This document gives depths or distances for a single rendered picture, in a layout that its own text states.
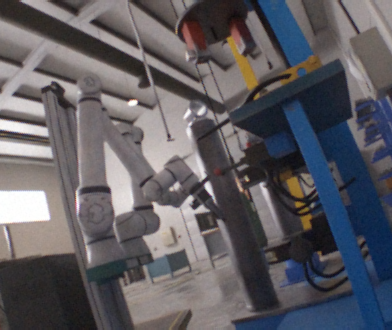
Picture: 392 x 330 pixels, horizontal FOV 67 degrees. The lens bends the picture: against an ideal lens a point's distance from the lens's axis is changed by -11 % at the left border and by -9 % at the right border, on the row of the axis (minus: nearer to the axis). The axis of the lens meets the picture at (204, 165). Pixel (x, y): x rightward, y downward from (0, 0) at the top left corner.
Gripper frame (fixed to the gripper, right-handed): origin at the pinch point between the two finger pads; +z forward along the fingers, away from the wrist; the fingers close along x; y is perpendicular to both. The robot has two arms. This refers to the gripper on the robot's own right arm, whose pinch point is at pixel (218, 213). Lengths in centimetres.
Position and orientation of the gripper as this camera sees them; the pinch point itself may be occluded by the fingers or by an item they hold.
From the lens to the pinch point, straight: 153.4
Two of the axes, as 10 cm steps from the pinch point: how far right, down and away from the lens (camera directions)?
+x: 1.1, -1.5, -9.8
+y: -7.4, 6.5, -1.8
